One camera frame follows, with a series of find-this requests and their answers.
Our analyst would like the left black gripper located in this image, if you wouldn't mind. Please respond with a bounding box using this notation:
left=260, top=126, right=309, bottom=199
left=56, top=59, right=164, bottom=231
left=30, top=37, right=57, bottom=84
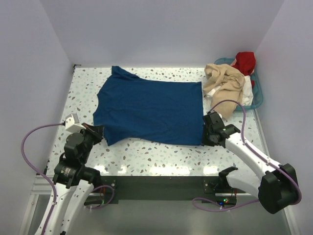
left=76, top=122, right=104, bottom=163

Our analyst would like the blue printed t shirt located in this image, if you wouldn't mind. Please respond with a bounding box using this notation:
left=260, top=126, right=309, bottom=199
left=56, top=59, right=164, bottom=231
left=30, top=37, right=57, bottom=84
left=93, top=66, right=203, bottom=145

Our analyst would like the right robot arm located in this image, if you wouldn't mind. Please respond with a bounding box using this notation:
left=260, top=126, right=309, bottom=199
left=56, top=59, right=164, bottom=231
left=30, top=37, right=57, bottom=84
left=202, top=112, right=302, bottom=214

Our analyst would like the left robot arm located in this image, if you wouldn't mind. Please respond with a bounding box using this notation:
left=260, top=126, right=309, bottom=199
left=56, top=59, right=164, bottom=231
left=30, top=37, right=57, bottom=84
left=36, top=123, right=103, bottom=235

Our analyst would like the white t shirt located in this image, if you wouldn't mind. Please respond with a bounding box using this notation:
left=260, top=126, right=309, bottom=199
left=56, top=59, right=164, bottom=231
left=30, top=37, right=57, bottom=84
left=204, top=75, right=254, bottom=106

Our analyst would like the beige t shirt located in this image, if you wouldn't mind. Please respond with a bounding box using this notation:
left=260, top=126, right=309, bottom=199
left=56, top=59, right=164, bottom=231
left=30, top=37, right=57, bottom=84
left=203, top=64, right=245, bottom=119

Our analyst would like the teal laundry basket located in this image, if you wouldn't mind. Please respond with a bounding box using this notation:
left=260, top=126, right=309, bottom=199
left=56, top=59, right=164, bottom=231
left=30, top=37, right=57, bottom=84
left=214, top=57, right=264, bottom=111

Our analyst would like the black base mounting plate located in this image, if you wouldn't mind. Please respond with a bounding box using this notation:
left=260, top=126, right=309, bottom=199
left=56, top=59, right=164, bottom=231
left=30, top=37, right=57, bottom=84
left=83, top=175, right=247, bottom=212

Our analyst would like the red t shirt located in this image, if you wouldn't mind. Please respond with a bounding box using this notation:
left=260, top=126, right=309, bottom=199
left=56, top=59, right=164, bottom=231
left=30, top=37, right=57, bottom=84
left=230, top=51, right=256, bottom=76

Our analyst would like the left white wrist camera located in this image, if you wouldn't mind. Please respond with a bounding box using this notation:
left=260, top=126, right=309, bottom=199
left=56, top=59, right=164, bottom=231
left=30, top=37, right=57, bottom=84
left=65, top=114, right=85, bottom=133

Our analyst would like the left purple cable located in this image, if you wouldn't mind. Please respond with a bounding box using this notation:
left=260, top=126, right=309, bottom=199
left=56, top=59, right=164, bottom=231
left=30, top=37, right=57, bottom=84
left=21, top=122, right=115, bottom=235

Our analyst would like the purple cable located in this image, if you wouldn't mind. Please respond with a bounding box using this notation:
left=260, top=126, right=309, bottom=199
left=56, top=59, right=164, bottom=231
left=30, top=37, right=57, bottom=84
left=192, top=99, right=302, bottom=209
left=21, top=122, right=115, bottom=235

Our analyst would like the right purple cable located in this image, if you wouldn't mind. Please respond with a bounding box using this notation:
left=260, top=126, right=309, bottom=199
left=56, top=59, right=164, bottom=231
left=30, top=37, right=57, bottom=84
left=192, top=99, right=302, bottom=209

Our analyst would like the aluminium frame rail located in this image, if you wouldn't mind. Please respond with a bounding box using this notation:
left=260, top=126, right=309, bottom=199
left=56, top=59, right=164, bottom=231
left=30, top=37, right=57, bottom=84
left=32, top=155, right=260, bottom=197

